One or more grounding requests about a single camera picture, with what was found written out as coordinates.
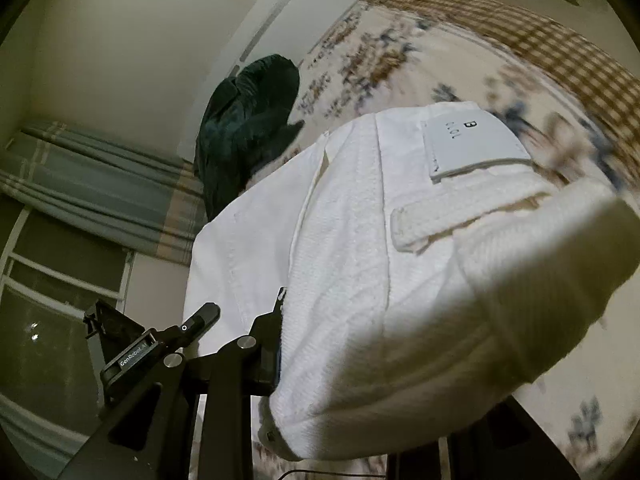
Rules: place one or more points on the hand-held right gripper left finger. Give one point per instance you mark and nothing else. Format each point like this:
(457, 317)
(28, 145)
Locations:
(270, 365)

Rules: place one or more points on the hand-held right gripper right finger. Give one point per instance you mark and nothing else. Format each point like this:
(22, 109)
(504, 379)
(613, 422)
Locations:
(500, 450)

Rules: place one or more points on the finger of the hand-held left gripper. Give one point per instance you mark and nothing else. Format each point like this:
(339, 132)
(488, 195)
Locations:
(200, 320)

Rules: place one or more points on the white pants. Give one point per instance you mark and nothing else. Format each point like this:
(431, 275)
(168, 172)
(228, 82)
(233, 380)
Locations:
(375, 285)

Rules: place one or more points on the window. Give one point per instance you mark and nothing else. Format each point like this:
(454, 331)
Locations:
(45, 330)

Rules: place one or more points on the green striped curtain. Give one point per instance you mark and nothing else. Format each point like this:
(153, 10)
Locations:
(100, 180)

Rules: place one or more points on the dark green blanket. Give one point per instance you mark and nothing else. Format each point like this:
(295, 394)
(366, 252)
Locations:
(240, 120)

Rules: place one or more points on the white headboard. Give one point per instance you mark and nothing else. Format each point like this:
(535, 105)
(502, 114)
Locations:
(280, 15)

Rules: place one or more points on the bed with floral sheet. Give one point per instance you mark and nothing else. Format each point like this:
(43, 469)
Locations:
(380, 60)

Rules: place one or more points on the brown checked blanket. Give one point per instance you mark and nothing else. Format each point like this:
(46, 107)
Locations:
(550, 50)

